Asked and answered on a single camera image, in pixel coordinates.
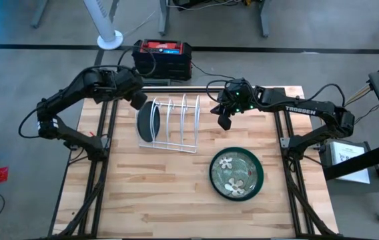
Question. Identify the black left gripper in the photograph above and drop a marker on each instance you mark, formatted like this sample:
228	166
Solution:
126	83

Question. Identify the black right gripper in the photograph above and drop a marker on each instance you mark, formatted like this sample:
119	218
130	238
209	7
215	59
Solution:
239	98

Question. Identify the plain dark plate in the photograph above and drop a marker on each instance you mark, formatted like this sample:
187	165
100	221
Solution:
147	123

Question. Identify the green floral plate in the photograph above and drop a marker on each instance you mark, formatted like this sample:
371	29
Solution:
236	170

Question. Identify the large plain green plate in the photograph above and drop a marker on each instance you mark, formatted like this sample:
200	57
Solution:
261	176

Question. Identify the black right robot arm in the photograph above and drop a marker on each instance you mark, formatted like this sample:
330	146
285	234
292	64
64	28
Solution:
299	110

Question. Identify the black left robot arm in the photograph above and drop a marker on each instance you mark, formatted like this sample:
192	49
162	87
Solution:
63	94

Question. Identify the red black power station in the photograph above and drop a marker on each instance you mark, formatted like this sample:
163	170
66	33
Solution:
163	65

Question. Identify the white tower fan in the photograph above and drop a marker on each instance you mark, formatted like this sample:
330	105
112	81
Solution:
109	41

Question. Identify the grey desk leg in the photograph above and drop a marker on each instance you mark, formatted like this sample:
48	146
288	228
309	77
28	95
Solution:
265	20
163	20
38	15

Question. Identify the white paper booklet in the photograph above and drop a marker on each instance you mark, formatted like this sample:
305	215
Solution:
343	150

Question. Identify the grey metal box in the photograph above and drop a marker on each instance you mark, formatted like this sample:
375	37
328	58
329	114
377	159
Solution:
353	188

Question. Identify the black aluminium table frame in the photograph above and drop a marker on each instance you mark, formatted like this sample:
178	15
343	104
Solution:
113	126

